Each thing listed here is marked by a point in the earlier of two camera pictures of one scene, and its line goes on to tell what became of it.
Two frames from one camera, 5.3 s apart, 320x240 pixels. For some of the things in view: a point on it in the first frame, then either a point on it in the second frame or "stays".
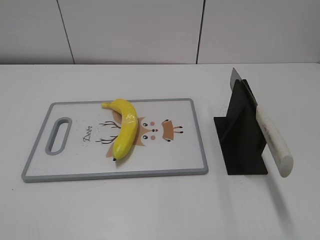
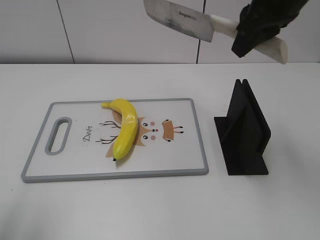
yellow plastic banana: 127,134 stays
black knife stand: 241,135 stays
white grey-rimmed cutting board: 167,141 stays
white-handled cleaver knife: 283,161 to 201,25
